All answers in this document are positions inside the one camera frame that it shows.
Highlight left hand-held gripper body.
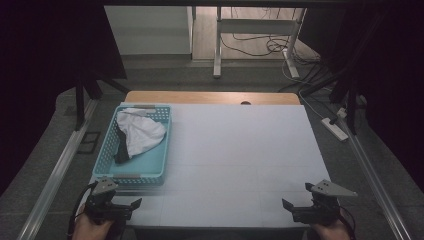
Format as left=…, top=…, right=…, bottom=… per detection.
left=83, top=177, right=134, bottom=224

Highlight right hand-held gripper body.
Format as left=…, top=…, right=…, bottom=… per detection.
left=292, top=179, right=358, bottom=226

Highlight light blue plastic basket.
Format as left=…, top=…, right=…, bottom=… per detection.
left=92, top=104, right=173, bottom=187

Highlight white and black cloth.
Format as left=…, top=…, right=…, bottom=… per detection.
left=113, top=107, right=167, bottom=165

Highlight person's right hand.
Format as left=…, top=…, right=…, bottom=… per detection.
left=310, top=218, right=352, bottom=240

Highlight person's left hand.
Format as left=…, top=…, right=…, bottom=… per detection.
left=71, top=213, right=115, bottom=240

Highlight white power strip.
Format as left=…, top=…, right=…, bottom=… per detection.
left=320, top=117, right=350, bottom=142

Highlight dark floor outlet cover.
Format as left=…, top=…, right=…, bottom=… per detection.
left=77, top=131, right=102, bottom=155

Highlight white table mat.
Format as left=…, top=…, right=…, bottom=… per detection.
left=72, top=102, right=342, bottom=230

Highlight black metal stand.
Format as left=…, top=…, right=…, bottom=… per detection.
left=299, top=66, right=360, bottom=136
left=74, top=66, right=130, bottom=132

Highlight wooden table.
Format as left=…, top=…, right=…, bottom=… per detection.
left=124, top=90, right=302, bottom=106

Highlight dark curtain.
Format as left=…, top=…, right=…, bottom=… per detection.
left=0, top=0, right=128, bottom=196
left=299, top=0, right=424, bottom=193

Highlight white cabinet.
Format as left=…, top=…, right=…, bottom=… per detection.
left=104, top=5, right=197, bottom=56

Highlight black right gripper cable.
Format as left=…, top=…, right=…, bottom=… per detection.
left=338, top=205, right=357, bottom=240

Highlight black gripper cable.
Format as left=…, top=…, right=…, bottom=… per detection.
left=338, top=205, right=357, bottom=240
left=67, top=182, right=98, bottom=238

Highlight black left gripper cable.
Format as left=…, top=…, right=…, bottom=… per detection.
left=67, top=182, right=98, bottom=238

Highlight aluminium rail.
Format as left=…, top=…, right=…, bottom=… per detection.
left=337, top=118, right=414, bottom=240
left=17, top=98, right=100, bottom=240

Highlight white cable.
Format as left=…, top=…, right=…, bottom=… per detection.
left=297, top=89, right=326, bottom=121

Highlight black floor cables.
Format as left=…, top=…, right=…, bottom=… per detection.
left=219, top=33, right=322, bottom=66

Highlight white desk frame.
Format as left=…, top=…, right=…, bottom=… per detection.
left=213, top=6, right=308, bottom=80

